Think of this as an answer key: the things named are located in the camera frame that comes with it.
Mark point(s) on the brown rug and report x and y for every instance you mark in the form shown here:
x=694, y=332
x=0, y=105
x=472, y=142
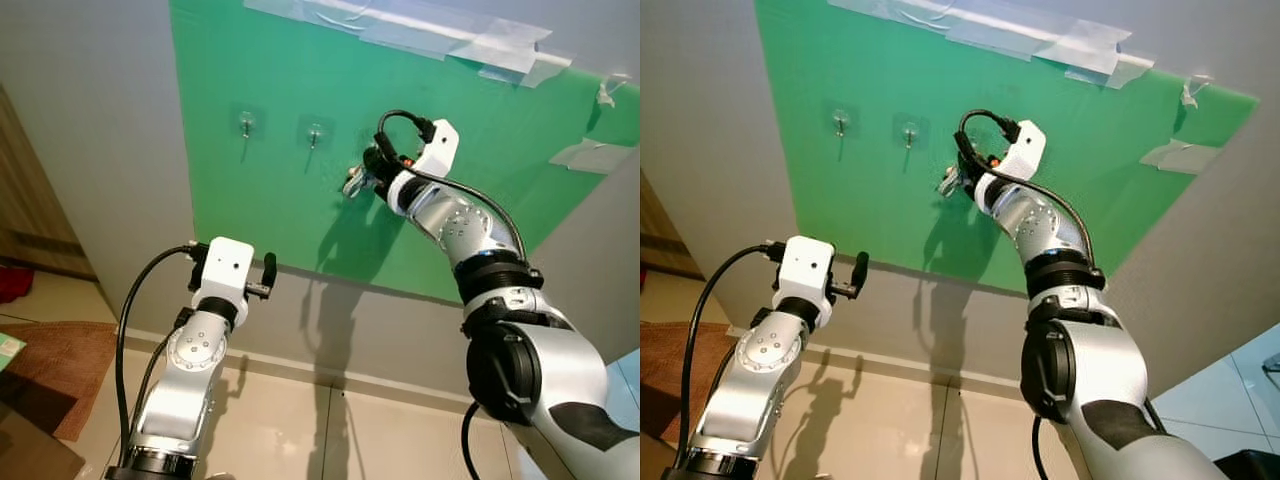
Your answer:
x=670, y=370
x=70, y=360

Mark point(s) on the crumpled white tape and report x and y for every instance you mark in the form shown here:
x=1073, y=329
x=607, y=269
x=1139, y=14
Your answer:
x=1190, y=92
x=606, y=92

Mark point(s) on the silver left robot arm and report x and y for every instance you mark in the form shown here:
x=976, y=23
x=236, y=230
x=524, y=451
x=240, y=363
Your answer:
x=190, y=370
x=760, y=370

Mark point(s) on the keys with white tag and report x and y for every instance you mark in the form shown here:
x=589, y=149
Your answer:
x=946, y=184
x=352, y=185

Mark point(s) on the red cloth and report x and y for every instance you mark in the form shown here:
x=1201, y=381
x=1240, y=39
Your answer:
x=12, y=285

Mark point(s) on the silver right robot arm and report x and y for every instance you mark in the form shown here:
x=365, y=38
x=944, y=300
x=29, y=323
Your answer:
x=540, y=360
x=1110, y=370

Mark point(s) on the beige wood grain panel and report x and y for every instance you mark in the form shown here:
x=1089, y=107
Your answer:
x=655, y=225
x=35, y=200

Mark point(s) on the clear tape patch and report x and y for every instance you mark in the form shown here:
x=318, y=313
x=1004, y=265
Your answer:
x=595, y=157
x=1185, y=157

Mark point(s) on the clear adhesive metal hook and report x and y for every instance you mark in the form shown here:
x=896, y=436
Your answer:
x=910, y=130
x=246, y=122
x=841, y=120
x=315, y=130

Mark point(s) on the green wall board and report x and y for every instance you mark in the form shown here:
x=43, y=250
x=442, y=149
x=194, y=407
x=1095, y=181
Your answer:
x=870, y=200
x=250, y=190

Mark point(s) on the black box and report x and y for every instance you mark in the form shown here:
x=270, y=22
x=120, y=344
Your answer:
x=1255, y=468

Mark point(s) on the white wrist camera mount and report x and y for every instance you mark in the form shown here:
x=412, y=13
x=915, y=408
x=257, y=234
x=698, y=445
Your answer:
x=226, y=268
x=440, y=150
x=806, y=268
x=1025, y=150

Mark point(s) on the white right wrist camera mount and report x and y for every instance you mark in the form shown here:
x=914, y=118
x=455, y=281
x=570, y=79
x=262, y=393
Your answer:
x=1025, y=150
x=440, y=150

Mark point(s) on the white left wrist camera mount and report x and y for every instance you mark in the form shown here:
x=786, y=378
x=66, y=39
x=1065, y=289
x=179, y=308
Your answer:
x=226, y=268
x=806, y=268

